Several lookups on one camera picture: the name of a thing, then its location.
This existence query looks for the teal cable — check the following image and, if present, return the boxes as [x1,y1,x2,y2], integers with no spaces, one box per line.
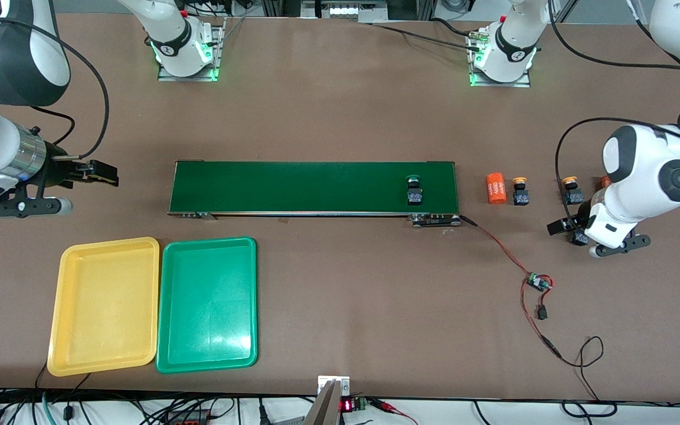
[42,390,60,425]

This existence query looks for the black power strip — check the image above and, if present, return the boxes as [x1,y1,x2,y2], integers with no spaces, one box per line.
[163,406,217,425]

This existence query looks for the black cable on table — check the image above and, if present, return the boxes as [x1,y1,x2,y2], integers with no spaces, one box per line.
[367,17,482,48]

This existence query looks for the green plastic tray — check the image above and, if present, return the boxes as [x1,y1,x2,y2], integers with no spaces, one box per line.
[156,237,258,374]

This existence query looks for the metal table edge bracket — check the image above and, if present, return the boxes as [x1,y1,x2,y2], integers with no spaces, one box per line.
[318,375,351,396]

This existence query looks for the metal rack device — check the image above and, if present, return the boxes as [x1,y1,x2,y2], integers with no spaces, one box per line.
[300,0,389,19]

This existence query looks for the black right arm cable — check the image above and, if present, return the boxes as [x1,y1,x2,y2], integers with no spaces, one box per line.
[0,18,110,161]

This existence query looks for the yellow plastic tray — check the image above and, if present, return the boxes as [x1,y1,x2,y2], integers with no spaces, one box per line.
[47,237,161,377]

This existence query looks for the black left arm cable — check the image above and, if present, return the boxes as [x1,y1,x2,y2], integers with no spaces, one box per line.
[544,0,680,222]

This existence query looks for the red black power wire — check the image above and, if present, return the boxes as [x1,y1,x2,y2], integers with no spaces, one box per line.
[458,214,605,402]

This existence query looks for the red clip lead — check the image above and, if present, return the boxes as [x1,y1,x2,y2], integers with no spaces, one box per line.
[370,398,417,425]

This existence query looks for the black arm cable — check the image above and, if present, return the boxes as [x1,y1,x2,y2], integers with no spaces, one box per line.
[544,0,680,222]
[0,18,110,161]

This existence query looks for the green conveyor belt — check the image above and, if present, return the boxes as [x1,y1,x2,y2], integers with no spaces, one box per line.
[167,159,463,228]

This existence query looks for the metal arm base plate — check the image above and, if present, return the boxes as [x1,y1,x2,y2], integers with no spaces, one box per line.
[467,30,532,89]
[157,17,227,82]

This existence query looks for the grey metal mount bar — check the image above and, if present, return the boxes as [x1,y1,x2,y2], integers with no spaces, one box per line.
[303,380,342,425]

